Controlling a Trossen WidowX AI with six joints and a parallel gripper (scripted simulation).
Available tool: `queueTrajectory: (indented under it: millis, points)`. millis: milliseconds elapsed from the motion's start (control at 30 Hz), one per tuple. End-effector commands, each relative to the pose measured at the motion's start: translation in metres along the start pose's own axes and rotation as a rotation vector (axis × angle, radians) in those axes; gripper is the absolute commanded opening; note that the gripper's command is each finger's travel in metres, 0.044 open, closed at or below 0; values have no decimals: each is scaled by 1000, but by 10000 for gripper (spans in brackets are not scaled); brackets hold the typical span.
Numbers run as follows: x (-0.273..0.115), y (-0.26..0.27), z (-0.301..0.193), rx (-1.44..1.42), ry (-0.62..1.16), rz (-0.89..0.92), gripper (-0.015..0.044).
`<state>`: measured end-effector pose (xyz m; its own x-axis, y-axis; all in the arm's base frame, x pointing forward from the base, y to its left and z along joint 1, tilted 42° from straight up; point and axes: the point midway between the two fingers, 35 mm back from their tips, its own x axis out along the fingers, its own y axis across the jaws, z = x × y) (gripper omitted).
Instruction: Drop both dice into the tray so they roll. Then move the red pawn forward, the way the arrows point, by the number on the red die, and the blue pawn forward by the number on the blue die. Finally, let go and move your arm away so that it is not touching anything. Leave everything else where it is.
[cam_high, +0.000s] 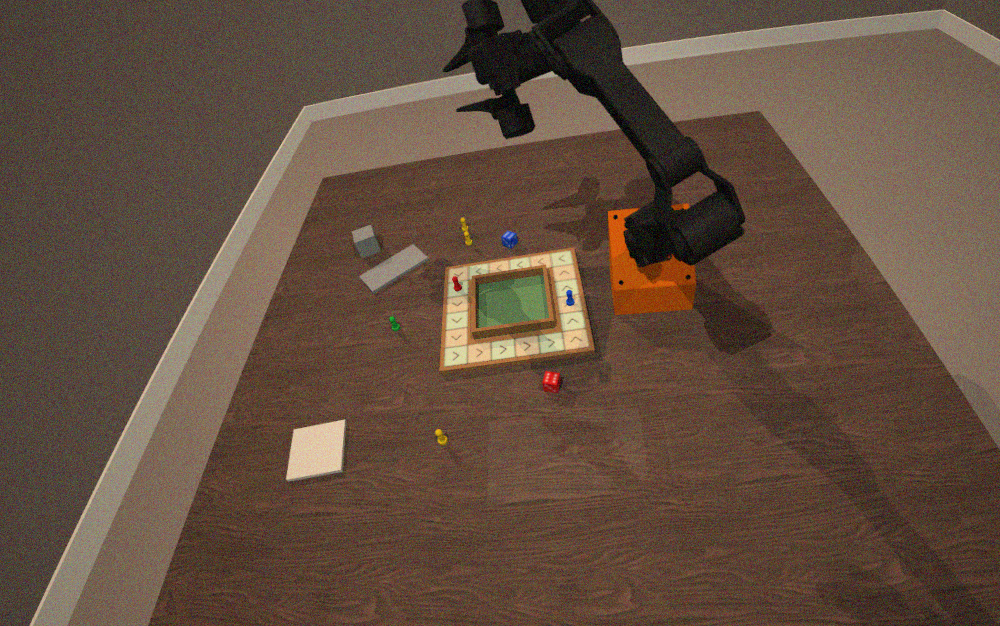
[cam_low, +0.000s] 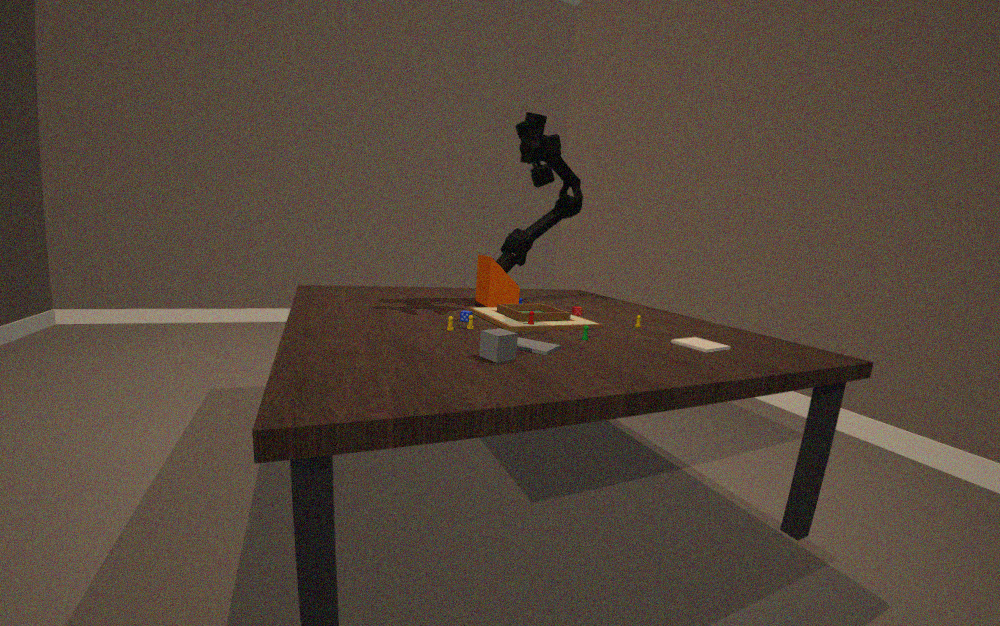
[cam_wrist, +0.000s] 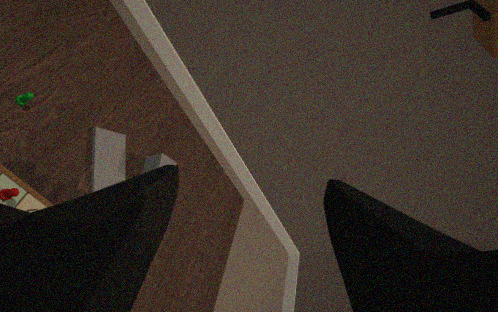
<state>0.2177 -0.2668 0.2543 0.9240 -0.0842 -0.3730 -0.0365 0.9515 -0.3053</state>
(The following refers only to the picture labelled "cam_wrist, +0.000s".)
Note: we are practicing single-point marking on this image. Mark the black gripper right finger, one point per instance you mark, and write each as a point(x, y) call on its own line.
point(391, 262)

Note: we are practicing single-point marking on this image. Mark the red pawn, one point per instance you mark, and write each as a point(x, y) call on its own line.
point(6, 194)

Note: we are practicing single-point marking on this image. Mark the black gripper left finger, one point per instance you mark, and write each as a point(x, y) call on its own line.
point(89, 254)

